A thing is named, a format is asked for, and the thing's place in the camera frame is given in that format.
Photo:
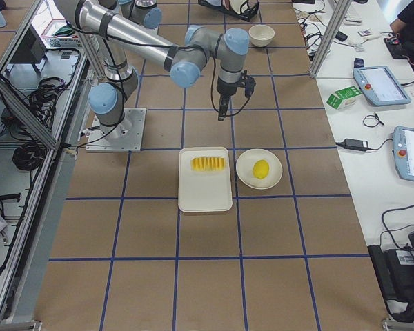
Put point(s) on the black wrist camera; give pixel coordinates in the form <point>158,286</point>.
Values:
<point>248,84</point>

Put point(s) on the far teach pendant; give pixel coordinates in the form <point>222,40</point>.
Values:
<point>380,87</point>

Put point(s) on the cream plate under lemon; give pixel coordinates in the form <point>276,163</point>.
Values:
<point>244,168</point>

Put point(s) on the pink plate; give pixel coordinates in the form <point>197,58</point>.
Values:
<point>226,4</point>

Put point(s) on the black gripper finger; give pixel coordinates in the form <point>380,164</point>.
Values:
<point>221,109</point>
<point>225,107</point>

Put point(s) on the aluminium frame post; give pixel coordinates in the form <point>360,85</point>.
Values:
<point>332,28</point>

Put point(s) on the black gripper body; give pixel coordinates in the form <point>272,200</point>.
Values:
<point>225,88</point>

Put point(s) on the black power adapter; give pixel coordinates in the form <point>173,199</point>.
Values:
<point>356,144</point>

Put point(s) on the cream bowl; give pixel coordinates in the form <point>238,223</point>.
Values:
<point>261,35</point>

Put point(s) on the yellow lemon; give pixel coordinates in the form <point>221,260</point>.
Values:
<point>261,169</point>

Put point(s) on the black plate rack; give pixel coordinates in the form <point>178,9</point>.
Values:
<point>217,5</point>

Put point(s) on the green white carton box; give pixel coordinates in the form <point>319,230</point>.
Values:
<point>343,98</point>

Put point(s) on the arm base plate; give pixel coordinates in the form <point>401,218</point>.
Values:
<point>126,137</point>

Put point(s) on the cream rectangular tray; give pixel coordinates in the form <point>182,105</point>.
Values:
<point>204,190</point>

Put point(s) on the cream plate in rack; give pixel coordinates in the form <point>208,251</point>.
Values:
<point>239,6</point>

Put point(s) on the near teach pendant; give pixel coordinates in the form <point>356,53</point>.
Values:
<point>403,151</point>

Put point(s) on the teach pendant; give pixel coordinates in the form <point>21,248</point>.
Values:
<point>403,151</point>
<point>380,87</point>

